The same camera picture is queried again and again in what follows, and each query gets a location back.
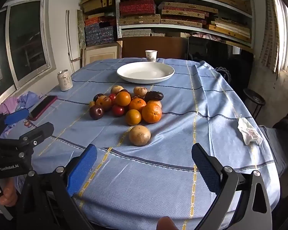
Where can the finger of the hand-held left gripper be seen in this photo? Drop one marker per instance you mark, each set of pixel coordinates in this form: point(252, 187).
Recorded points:
point(15, 116)
point(42, 129)

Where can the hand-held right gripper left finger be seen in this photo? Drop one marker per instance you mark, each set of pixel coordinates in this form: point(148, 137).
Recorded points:
point(82, 170)

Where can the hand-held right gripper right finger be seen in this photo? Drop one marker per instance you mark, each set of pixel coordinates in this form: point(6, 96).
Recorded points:
point(206, 170)

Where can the small yellow kumquat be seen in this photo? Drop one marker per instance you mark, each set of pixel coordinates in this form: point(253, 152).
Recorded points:
point(92, 104)

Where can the dark purple plum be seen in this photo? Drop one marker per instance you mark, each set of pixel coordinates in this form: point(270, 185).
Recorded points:
point(96, 112)

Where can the dark brown mangosteen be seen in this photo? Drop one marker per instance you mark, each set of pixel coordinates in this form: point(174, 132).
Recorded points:
point(135, 97)
point(154, 96)
point(97, 96)
point(126, 91)

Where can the spotted brownish orange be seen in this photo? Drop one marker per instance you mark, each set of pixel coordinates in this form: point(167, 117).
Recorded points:
point(103, 102)

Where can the small smooth orange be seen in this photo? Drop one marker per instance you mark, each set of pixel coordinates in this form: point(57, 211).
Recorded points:
point(133, 117)

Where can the small red plum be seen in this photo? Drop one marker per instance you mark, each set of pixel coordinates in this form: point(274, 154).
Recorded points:
point(112, 97)

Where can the large dimpled orange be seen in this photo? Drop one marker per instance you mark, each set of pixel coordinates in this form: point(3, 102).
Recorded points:
point(151, 113)

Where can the medium orange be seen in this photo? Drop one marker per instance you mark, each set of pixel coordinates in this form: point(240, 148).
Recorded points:
point(122, 98)

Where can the orange with dark marks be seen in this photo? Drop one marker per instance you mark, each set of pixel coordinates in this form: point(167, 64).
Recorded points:
point(136, 105)

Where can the white plate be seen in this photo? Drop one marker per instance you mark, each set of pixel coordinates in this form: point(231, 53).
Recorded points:
point(145, 73)

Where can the person's left hand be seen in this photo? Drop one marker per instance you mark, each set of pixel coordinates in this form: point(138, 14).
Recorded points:
point(9, 194)

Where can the person's right hand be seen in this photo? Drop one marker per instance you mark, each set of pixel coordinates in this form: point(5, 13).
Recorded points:
point(167, 224)

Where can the purple and blue cloth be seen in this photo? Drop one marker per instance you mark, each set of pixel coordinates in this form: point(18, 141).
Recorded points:
point(26, 100)

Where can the phone in red case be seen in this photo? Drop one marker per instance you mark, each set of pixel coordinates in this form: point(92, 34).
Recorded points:
point(43, 107)

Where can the blue checked tablecloth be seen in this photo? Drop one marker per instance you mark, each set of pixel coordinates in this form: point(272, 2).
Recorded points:
point(182, 129)

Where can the white drink can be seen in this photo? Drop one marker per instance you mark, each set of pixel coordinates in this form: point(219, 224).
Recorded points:
point(65, 81)

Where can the crumpled white tissue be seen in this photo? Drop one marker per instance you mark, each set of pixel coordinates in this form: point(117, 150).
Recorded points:
point(249, 130)

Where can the white-framed sliding window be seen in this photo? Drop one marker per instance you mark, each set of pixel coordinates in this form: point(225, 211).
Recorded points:
point(26, 40)

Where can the black round stool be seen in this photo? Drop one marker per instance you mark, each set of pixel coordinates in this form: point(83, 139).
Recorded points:
point(254, 99)

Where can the long white strip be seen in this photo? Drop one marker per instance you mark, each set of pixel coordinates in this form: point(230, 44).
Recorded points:
point(68, 40)

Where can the green marbled board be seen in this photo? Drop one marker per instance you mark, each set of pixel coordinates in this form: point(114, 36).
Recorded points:
point(81, 33)

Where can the stack of blue patterned boxes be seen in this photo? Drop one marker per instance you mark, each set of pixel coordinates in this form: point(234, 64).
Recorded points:
point(99, 32)

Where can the black flat screen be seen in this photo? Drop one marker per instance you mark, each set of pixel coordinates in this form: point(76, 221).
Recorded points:
point(213, 50)

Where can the white paper cup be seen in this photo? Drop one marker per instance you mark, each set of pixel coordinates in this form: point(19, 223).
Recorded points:
point(151, 55)

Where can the brown wooden board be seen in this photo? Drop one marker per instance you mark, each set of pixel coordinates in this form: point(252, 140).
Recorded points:
point(139, 46)

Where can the pile of brown cardboard boxes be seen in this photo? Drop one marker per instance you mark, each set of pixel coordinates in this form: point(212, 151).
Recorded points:
point(96, 1)

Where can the stack of red patterned boxes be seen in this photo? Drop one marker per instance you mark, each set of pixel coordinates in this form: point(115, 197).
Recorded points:
point(136, 7)

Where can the stack of tan flat boxes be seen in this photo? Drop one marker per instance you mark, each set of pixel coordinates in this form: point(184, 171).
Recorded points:
point(182, 16)

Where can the patterned brown curtain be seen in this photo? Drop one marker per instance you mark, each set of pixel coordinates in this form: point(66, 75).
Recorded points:
point(271, 28)

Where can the light wooden picture frame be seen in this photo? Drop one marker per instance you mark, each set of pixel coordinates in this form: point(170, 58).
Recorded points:
point(100, 54)

